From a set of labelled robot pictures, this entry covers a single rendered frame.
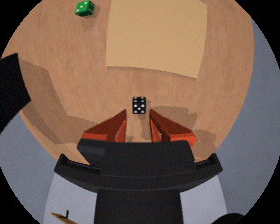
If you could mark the black die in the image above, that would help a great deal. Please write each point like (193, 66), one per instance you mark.
(139, 105)

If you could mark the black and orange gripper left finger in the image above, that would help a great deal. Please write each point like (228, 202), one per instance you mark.
(108, 129)

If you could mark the green die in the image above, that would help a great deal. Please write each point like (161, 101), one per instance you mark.
(84, 8)

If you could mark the tan square mat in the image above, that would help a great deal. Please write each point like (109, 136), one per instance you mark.
(165, 35)

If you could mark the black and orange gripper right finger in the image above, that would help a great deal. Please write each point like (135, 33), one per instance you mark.
(169, 130)

